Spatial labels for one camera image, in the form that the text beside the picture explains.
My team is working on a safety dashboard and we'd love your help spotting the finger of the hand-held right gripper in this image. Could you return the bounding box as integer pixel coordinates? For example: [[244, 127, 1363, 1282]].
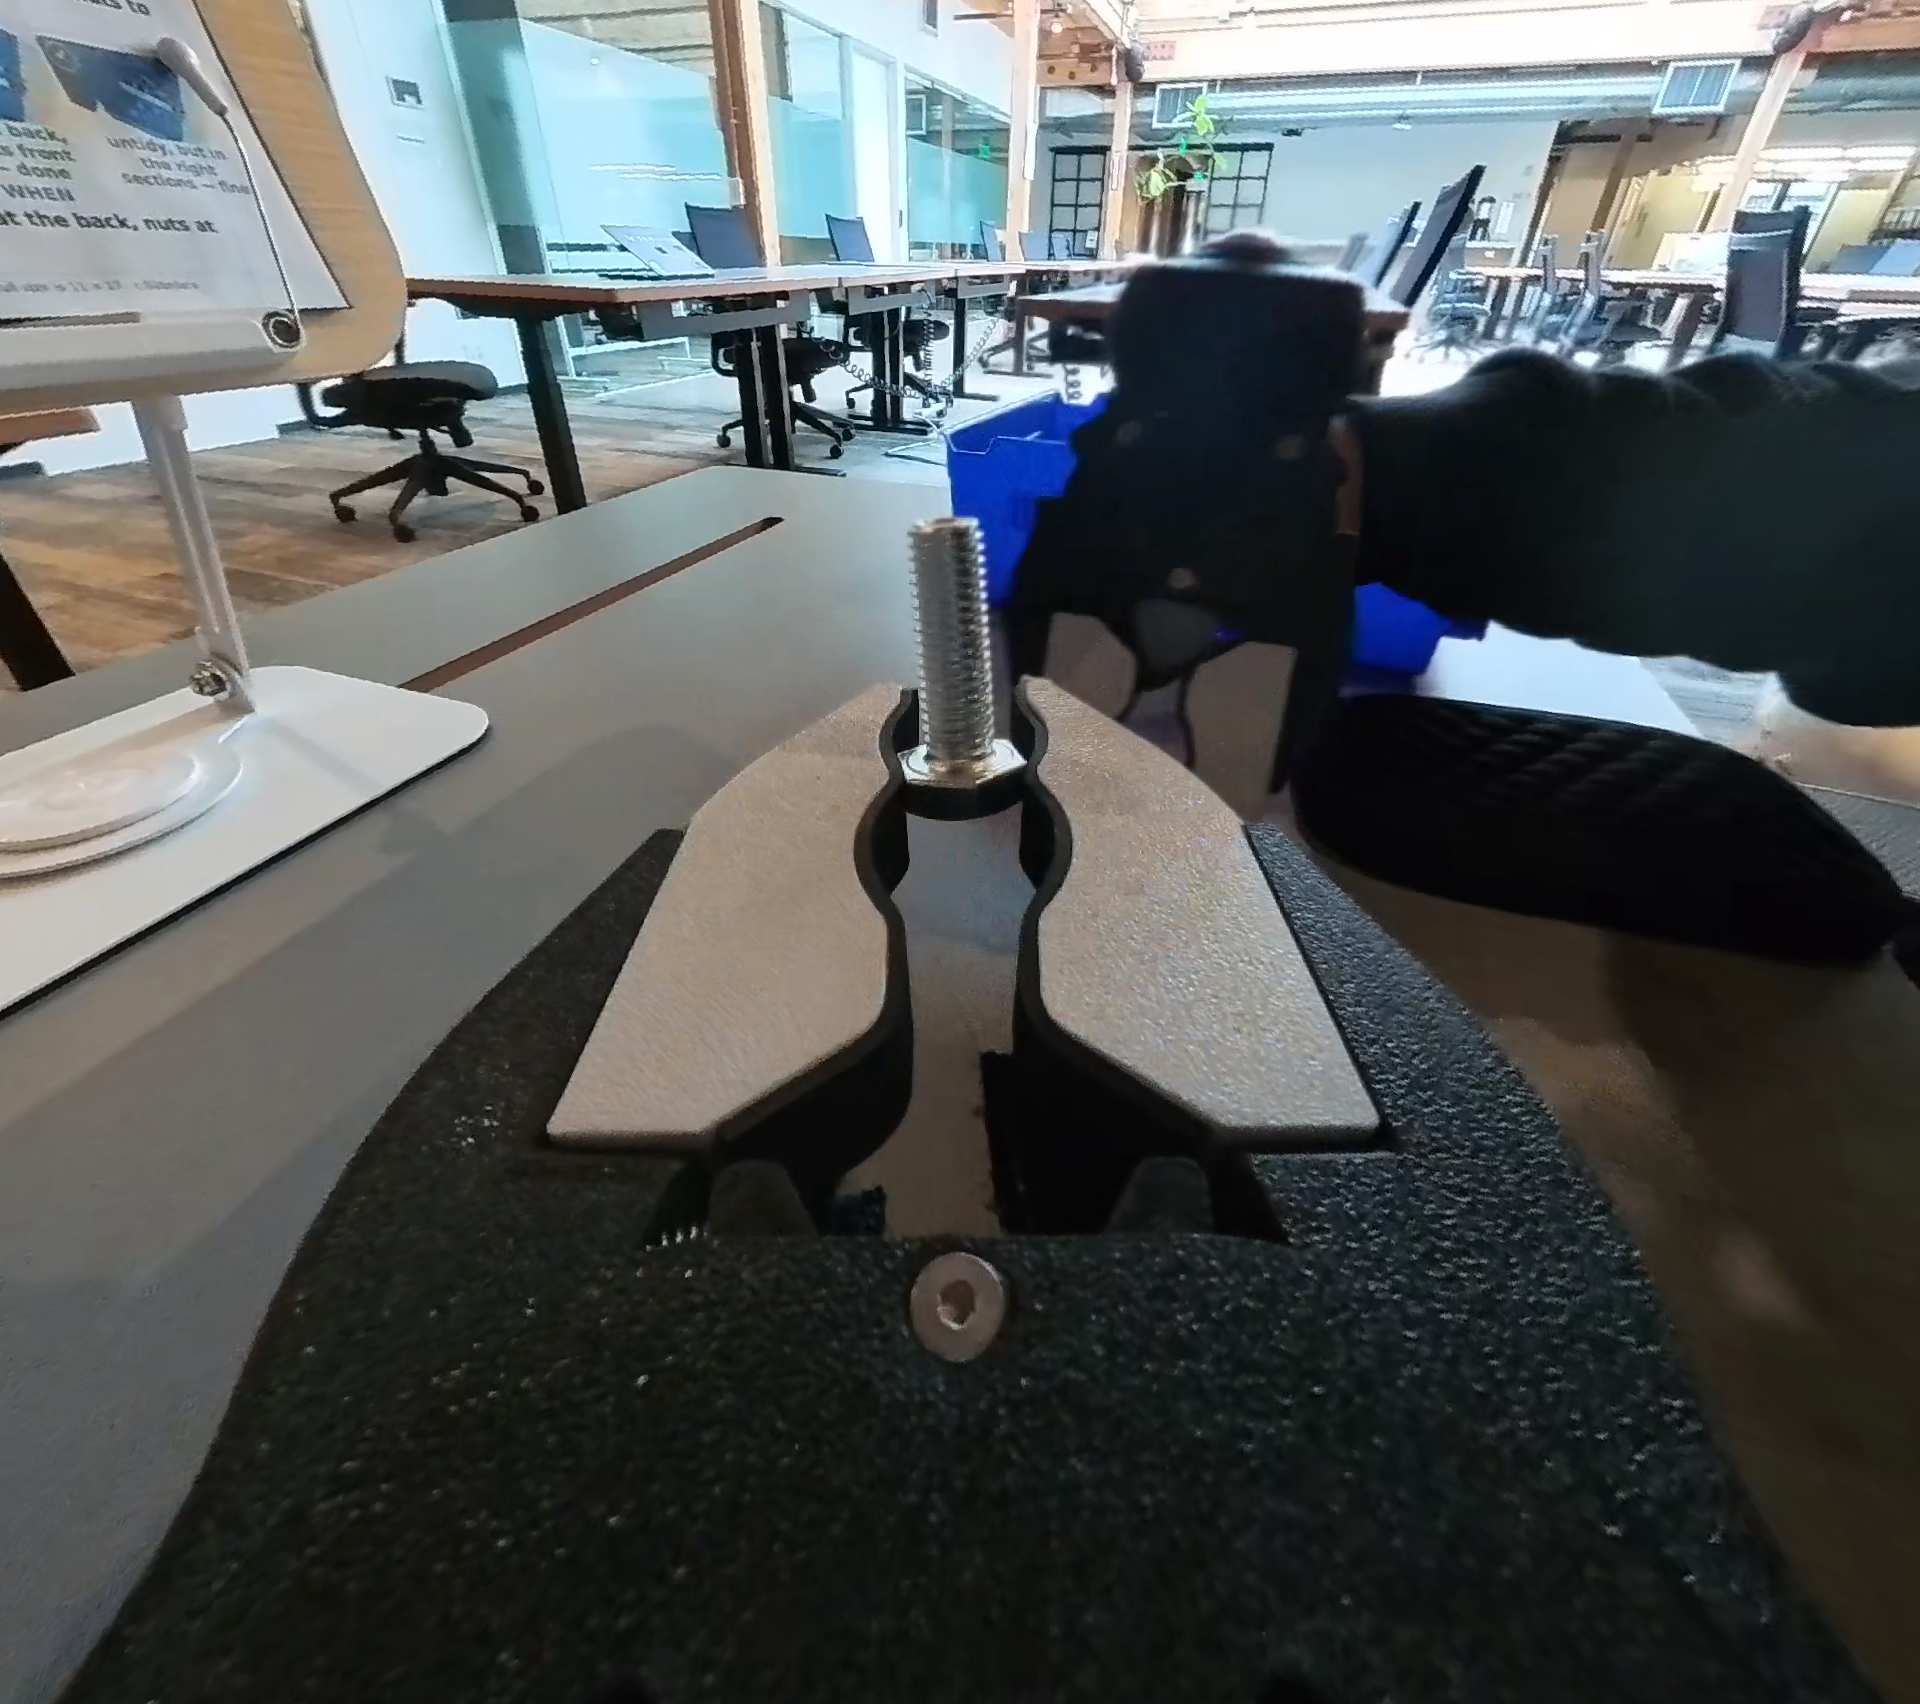
[[1181, 641, 1305, 824], [1042, 614, 1144, 717]]

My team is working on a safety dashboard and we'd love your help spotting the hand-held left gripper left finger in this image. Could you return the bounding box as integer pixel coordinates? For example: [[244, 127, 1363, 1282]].
[[544, 683, 920, 1151]]

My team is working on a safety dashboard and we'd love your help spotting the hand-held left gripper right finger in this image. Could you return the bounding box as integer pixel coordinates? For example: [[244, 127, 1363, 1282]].
[[1013, 673, 1383, 1151]]

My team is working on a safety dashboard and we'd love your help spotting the silver hex bolt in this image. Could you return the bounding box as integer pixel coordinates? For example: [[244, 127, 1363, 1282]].
[[903, 516, 1033, 798]]

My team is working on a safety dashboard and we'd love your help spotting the blue plastic bin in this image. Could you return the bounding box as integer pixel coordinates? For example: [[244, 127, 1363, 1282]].
[[945, 388, 1489, 692]]

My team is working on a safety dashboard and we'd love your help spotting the black computer monitor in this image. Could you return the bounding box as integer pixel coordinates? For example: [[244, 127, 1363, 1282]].
[[1343, 162, 1489, 310]]

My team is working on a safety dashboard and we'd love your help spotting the green potted plant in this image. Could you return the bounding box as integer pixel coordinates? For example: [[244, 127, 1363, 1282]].
[[1136, 89, 1236, 210]]

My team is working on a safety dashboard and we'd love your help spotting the dark blue office chair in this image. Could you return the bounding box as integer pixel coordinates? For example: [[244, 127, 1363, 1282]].
[[683, 200, 858, 460], [821, 213, 962, 431]]

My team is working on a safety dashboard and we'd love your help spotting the white document stand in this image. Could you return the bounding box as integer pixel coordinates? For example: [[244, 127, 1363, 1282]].
[[0, 38, 493, 1019]]

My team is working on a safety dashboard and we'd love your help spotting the wooden desk with black legs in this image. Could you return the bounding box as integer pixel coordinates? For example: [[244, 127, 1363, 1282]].
[[1463, 264, 1920, 363]]

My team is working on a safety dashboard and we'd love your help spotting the black office chair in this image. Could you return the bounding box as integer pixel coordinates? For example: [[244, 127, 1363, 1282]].
[[296, 359, 545, 544], [1710, 208, 1817, 363]]

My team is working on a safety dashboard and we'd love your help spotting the silver laptop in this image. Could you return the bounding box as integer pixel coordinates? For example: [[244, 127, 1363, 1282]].
[[599, 220, 717, 282]]

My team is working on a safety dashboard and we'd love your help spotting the long wooden desk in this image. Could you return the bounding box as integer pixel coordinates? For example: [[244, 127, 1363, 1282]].
[[407, 260, 1084, 519]]

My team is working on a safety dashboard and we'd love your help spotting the wooden backing board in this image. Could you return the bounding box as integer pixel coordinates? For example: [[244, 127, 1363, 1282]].
[[0, 0, 410, 447]]

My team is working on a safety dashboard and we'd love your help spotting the printed instruction sheet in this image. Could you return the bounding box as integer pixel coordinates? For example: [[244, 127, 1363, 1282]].
[[0, 0, 354, 337]]

